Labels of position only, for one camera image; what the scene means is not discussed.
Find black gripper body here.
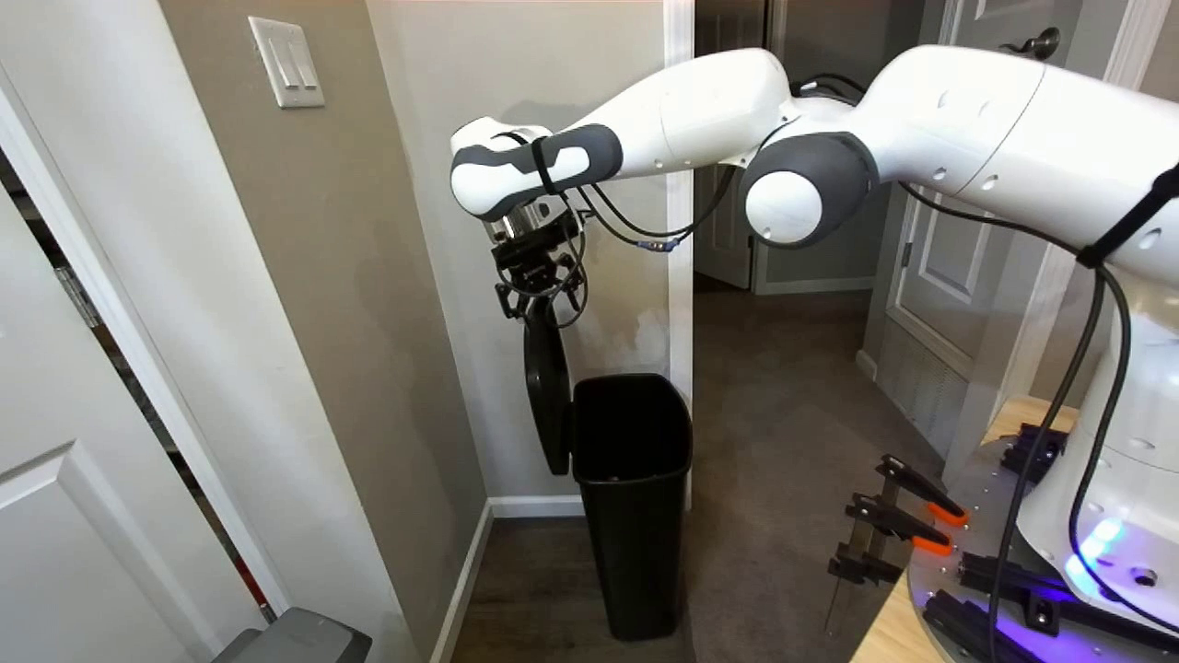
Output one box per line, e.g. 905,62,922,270
485,199,594,294

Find black dust bin lid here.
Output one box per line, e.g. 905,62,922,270
519,297,579,477

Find black dust bin body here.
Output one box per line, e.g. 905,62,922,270
570,372,695,644

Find black orange bar clamp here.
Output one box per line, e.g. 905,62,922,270
824,545,905,589
872,448,974,531
845,489,956,561

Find grey lidded trash can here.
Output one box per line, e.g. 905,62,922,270
212,602,377,663

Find black base mounting clamp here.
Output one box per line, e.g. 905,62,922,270
954,548,1085,617
918,589,1024,663
999,418,1071,487

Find white panel door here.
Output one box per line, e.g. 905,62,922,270
0,181,267,663

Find white light switch plate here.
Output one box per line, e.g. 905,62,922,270
242,11,329,115

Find panel door with lever handle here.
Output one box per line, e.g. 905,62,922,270
853,0,1115,465

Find grey metal base plate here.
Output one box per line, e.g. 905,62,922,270
902,439,1179,663

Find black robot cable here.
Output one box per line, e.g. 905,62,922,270
570,70,1179,663

